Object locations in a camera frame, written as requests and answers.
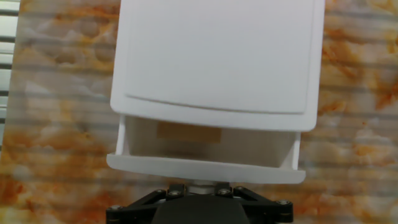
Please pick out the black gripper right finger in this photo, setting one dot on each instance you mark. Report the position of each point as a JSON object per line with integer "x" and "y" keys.
{"x": 264, "y": 205}

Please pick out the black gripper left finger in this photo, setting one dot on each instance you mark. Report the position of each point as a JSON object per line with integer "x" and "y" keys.
{"x": 140, "y": 207}

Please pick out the white drawer with knob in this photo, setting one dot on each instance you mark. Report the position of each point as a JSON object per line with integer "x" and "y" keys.
{"x": 202, "y": 169}

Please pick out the wooden block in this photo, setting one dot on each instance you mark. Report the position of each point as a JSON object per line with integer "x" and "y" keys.
{"x": 189, "y": 132}

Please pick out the orange marble pattern mat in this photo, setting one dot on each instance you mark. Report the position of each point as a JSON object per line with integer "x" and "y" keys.
{"x": 56, "y": 124}

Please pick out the white drawer cabinet frame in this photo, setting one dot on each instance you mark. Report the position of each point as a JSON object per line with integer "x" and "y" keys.
{"x": 217, "y": 56}

